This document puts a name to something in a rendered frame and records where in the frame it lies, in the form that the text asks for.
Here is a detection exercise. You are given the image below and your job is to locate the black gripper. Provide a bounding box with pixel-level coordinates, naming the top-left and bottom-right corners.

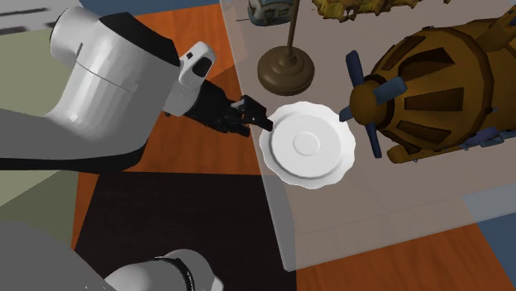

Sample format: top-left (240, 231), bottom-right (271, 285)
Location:
top-left (183, 79), bottom-right (276, 138)

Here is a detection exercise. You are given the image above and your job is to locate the white scalloped plate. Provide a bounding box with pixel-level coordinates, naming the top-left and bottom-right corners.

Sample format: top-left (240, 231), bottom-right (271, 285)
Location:
top-left (258, 101), bottom-right (357, 190)

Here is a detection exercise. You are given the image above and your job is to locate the brown lamp base with pole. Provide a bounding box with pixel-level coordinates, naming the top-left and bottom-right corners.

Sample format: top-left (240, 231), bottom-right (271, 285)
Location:
top-left (256, 0), bottom-right (316, 98)

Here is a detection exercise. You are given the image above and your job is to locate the dark robot stand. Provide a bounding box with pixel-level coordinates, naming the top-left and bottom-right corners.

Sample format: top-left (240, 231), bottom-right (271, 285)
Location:
top-left (74, 172), bottom-right (298, 291)

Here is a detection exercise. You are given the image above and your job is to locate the pale translucent table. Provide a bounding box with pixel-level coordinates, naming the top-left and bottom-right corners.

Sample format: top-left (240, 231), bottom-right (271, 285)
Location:
top-left (218, 0), bottom-right (516, 273)

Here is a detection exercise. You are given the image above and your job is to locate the yellow rough-shaped figure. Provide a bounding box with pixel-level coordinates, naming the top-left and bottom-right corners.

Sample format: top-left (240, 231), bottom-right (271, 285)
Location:
top-left (312, 0), bottom-right (425, 23)

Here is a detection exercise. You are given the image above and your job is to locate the brown toy airplane, blue propeller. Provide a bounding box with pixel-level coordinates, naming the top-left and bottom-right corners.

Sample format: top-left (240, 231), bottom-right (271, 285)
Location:
top-left (337, 3), bottom-right (516, 165)

